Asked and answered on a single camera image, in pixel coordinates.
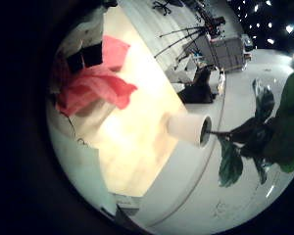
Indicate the black camera tripod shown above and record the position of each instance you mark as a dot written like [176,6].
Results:
[189,34]

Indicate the white round plant pot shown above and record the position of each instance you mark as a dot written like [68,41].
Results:
[186,129]

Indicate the black office chair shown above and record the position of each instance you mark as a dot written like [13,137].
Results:
[161,6]

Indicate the grey metal cabinet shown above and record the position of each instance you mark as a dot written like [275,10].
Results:
[228,52]

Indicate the green leafy plant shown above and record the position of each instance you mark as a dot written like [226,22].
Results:
[277,137]

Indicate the orange shirt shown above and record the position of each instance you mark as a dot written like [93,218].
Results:
[94,84]

